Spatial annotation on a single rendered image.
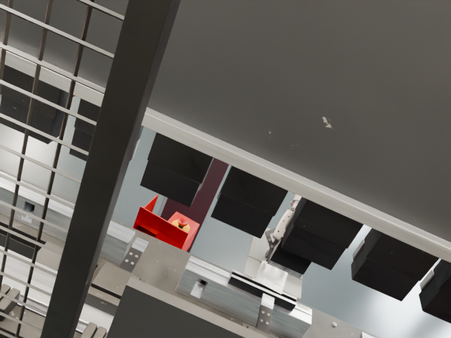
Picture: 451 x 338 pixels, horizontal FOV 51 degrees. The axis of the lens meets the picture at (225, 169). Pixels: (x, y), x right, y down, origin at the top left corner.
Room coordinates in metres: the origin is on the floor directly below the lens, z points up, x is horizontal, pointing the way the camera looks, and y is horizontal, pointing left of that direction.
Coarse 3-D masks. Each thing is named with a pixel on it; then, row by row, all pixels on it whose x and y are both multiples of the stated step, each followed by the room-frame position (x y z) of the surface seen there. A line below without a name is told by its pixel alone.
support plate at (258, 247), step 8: (256, 240) 1.22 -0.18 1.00; (264, 240) 1.24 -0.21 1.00; (272, 240) 1.26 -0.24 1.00; (256, 248) 1.19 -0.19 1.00; (264, 248) 1.20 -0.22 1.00; (256, 256) 1.15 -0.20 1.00; (248, 264) 1.10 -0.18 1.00; (256, 264) 1.11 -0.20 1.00; (248, 272) 1.06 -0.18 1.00; (256, 272) 1.08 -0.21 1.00; (288, 280) 1.11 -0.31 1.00; (296, 280) 1.12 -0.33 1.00; (288, 288) 1.07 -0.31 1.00; (296, 288) 1.09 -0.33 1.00; (296, 296) 1.05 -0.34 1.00
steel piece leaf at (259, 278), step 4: (256, 276) 1.06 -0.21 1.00; (260, 276) 1.07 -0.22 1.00; (256, 280) 1.04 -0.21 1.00; (260, 280) 1.05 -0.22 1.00; (264, 280) 1.06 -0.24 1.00; (268, 280) 1.07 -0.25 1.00; (264, 284) 1.04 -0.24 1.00; (268, 284) 1.05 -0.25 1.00; (272, 284) 1.06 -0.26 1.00; (276, 284) 1.06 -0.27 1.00; (272, 288) 1.04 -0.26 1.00; (276, 288) 1.05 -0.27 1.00; (280, 288) 1.05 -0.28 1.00; (280, 292) 1.04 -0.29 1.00
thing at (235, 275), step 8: (232, 272) 1.04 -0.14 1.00; (232, 280) 1.02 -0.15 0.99; (240, 280) 1.02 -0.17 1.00; (248, 280) 1.04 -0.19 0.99; (240, 288) 1.02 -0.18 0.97; (248, 288) 1.02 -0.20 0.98; (256, 288) 1.02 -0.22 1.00; (264, 288) 1.04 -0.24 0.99; (272, 296) 1.02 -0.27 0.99; (280, 296) 1.03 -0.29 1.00; (288, 296) 1.04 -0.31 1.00; (280, 304) 1.02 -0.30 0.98; (288, 304) 1.02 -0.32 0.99; (296, 304) 1.02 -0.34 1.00
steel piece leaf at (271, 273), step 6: (264, 258) 1.15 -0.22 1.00; (264, 264) 1.13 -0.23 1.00; (258, 270) 1.09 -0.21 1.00; (264, 270) 1.10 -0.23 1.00; (270, 270) 1.11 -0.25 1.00; (276, 270) 1.12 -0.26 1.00; (282, 270) 1.13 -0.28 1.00; (264, 276) 1.08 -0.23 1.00; (270, 276) 1.09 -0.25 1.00; (276, 276) 1.10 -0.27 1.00; (282, 276) 1.11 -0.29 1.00; (276, 282) 1.07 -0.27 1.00; (282, 282) 1.08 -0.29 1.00
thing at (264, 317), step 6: (264, 294) 1.00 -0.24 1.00; (264, 300) 0.98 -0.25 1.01; (270, 300) 0.99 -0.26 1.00; (264, 306) 0.96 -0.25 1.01; (270, 306) 0.97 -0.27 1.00; (264, 312) 0.94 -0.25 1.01; (270, 312) 0.95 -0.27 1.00; (258, 318) 0.91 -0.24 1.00; (264, 318) 0.92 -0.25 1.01; (270, 318) 0.93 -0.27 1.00; (258, 324) 0.89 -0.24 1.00; (264, 324) 0.90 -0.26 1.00; (252, 330) 0.83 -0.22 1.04; (258, 330) 0.84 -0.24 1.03; (264, 330) 0.88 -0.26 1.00; (270, 336) 0.84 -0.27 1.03
